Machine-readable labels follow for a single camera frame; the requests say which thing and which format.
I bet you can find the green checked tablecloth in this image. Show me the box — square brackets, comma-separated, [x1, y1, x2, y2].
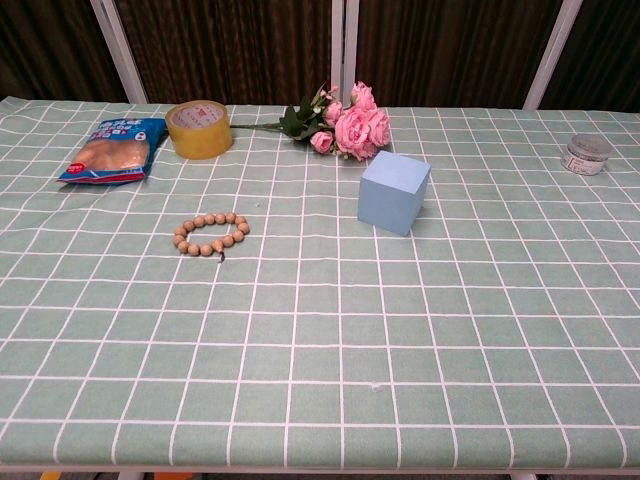
[0, 97, 640, 475]

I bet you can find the wooden bead bracelet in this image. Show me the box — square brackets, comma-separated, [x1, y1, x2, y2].
[172, 211, 251, 263]

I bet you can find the white screen frame post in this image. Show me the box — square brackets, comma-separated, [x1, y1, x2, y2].
[521, 0, 585, 112]
[89, 0, 149, 105]
[329, 0, 359, 108]

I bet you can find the yellow packing tape roll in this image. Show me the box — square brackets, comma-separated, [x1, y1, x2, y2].
[164, 99, 235, 161]

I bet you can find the light blue foam cube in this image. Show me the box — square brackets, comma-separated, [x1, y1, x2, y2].
[356, 150, 433, 237]

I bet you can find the dark brown curtain panel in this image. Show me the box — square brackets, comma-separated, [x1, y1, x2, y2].
[0, 0, 129, 104]
[113, 0, 334, 107]
[538, 0, 640, 113]
[354, 0, 565, 109]

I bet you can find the blue snack bag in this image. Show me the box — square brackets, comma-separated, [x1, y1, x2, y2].
[56, 117, 168, 187]

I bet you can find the pink artificial flower bouquet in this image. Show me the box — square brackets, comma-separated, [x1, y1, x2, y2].
[230, 81, 393, 162]

